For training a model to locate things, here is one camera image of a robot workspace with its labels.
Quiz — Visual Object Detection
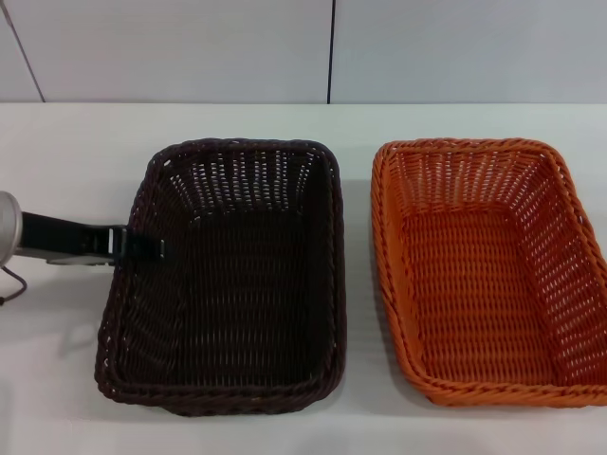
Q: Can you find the dark brown wicker basket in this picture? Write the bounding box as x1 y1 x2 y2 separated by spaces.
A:
93 136 347 418

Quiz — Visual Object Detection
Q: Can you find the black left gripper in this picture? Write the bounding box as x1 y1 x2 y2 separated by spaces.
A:
19 210 166 265

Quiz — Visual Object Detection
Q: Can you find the grey left arm cable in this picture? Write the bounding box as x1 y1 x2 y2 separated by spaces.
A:
0 265 26 305

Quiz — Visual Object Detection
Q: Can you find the orange wicker basket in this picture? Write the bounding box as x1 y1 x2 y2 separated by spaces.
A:
370 136 607 409

